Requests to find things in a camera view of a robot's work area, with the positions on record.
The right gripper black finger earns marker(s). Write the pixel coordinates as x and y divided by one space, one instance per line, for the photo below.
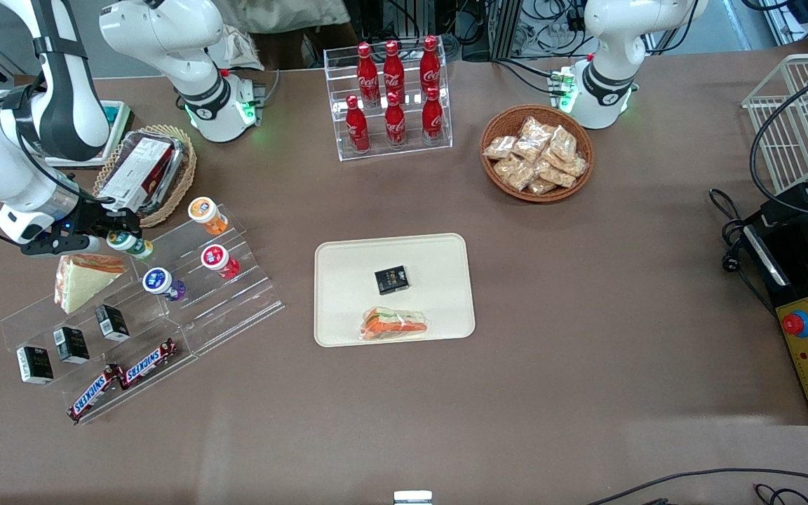
118 217
111 231

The green gum bottle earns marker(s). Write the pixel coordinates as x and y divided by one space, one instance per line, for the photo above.
132 247

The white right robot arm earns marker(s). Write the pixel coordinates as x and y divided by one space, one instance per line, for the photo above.
165 35

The purple gum bottle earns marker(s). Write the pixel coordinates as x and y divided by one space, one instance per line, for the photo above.
163 283

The orange gum bottle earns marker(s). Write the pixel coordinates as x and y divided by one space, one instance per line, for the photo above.
206 215

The red gum bottle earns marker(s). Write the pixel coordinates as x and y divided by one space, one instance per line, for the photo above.
219 261

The beige plastic tray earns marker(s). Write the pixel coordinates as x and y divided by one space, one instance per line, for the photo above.
348 280

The wrapped triangular white-bread sandwich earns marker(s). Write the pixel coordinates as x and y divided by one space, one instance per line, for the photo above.
85 280

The plastic-wrapped red white box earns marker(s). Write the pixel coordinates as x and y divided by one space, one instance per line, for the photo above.
141 172

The oval light wicker basket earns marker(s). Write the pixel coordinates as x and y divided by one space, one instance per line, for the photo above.
178 198

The small black box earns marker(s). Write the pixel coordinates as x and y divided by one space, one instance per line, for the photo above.
34 365
71 344
111 322

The clear acrylic stair shelf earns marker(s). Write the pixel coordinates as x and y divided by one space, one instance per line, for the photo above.
18 330
250 301

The white board with teal edge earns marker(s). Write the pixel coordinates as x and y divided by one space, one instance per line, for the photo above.
118 116

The Snickers chocolate bar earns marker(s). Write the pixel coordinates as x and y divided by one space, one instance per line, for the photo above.
148 363
94 393

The crumpled beige paper bag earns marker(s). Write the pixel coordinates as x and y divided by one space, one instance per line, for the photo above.
236 50

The clear acrylic bottle rack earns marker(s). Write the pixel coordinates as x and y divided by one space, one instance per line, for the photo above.
337 105

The red Coca-Cola bottle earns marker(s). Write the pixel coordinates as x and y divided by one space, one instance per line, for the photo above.
433 119
430 64
367 70
357 128
395 123
393 66

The person in white top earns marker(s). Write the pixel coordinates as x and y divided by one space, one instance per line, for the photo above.
285 14

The black box with gold print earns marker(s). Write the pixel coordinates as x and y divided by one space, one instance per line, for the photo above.
391 279

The wrapped sandwich with orange filling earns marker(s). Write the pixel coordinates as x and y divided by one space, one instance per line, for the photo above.
393 325

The round brown wicker basket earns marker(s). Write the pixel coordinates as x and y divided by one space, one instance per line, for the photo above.
492 179

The clear-wrapped cracker snack packet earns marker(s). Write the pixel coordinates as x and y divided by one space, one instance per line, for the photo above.
576 166
562 144
541 186
557 175
516 172
501 147
532 133

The black machine with yellow panel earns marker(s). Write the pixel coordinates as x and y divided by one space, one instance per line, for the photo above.
797 266

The red emergency stop button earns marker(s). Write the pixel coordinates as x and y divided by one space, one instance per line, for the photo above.
793 322

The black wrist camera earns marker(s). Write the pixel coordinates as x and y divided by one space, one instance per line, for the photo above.
74 221

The aluminium frame post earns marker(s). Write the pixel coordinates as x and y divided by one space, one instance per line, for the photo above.
506 28

